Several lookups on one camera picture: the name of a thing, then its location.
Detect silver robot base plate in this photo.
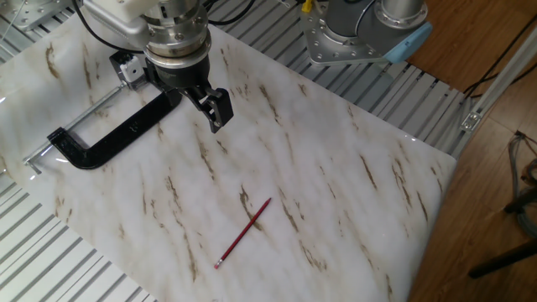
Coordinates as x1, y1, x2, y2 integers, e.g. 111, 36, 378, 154
300, 2, 389, 67

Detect black wrist cable bundle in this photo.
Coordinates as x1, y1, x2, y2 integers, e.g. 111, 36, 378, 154
71, 0, 258, 55

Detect white marble pattern board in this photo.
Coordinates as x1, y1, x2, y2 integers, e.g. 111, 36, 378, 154
0, 6, 458, 302

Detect grey cable bundle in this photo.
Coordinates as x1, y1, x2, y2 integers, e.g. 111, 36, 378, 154
507, 131, 537, 240

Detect silver perforated mounting plate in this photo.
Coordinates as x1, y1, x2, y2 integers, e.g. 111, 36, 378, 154
0, 0, 76, 33

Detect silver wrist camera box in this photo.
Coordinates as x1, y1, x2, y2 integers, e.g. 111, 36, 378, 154
82, 0, 152, 49

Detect white and black pencil sharpener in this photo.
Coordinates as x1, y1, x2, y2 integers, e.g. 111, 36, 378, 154
109, 50, 148, 90

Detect aluminium frame extrusion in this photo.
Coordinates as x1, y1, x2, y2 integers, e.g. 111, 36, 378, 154
451, 24, 537, 159

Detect red pencil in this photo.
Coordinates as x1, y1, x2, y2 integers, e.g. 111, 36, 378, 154
213, 197, 273, 270

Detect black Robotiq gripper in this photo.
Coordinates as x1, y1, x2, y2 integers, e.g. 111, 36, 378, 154
155, 55, 235, 134

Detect black C-clamp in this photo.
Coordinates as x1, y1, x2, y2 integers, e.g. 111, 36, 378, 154
23, 58, 185, 175

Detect thin black floor cables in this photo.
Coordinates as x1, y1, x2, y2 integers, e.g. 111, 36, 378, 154
462, 14, 537, 100

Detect black stand leg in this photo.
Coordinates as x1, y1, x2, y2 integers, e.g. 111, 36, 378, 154
467, 188, 537, 280

